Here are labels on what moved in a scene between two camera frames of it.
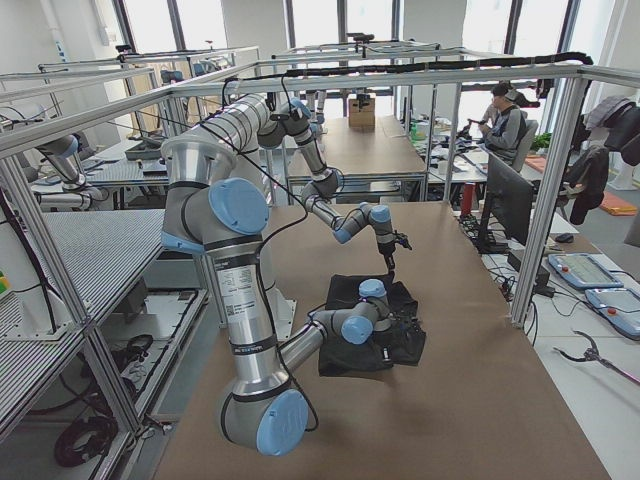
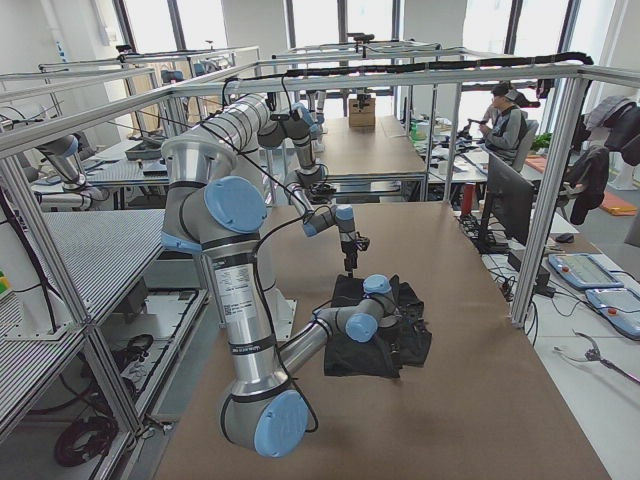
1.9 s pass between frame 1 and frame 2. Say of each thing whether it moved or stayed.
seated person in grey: stayed
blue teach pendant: stayed
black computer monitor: stayed
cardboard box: stayed
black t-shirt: moved
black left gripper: moved
